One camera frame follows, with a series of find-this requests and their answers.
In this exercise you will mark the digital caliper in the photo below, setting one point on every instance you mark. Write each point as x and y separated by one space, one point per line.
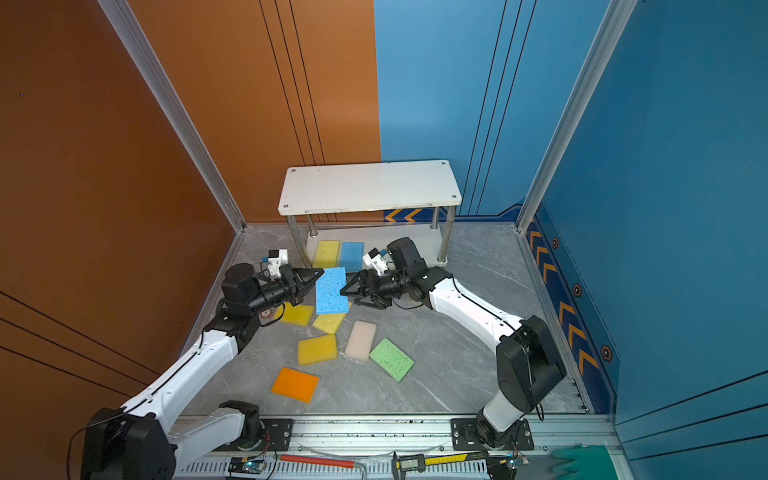
401 465

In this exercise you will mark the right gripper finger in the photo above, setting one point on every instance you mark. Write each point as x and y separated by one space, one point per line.
361 283
365 299

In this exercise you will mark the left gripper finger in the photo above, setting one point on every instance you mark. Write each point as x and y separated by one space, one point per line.
306 296
307 277

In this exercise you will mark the orange foam sponge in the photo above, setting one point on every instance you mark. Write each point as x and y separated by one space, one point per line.
295 385

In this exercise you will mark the left circuit board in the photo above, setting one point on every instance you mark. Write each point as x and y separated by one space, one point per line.
246 465

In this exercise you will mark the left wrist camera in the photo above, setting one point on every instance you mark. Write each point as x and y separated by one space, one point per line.
272 263

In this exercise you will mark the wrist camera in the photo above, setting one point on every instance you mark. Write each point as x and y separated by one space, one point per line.
376 261
272 263

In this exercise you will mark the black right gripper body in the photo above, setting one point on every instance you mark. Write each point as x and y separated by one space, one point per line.
394 285

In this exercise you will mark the blue cellulose sponge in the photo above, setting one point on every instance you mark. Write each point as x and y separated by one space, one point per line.
329 300
350 256

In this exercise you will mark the circuit board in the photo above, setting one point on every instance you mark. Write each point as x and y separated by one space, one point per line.
515 462
246 465

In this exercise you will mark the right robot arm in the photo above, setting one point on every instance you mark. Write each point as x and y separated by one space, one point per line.
528 363

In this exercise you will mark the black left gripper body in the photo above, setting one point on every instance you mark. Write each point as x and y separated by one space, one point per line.
277 293

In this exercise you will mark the aluminium front rail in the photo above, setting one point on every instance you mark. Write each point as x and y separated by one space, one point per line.
371 440

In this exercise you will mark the yellow cellulose sponge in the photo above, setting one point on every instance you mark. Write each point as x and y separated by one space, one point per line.
330 323
327 254

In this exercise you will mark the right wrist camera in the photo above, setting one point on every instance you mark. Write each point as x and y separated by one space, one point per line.
376 261

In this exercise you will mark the right circuit board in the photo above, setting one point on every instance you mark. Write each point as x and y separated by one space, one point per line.
515 462

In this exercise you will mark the red-handled tool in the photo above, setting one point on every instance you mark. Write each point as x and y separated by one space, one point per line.
336 463

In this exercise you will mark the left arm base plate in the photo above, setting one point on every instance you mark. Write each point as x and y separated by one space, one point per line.
274 436

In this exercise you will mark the green rubber glove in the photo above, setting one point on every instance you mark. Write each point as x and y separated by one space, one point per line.
584 462

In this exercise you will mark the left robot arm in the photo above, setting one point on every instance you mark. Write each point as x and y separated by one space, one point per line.
139 440

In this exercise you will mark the yellow foam sponge lower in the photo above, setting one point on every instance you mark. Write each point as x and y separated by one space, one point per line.
317 350

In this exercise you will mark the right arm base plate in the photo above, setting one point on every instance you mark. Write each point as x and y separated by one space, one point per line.
465 433

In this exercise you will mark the white two-tier shelf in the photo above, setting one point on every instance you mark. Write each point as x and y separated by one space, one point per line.
417 199

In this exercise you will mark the beige foam sponge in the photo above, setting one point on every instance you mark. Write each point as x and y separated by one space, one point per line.
360 341

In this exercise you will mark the green cellulose sponge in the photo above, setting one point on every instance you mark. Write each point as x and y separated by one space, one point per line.
391 359

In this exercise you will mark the small yellow foam sponge left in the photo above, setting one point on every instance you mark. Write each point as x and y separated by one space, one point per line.
300 315

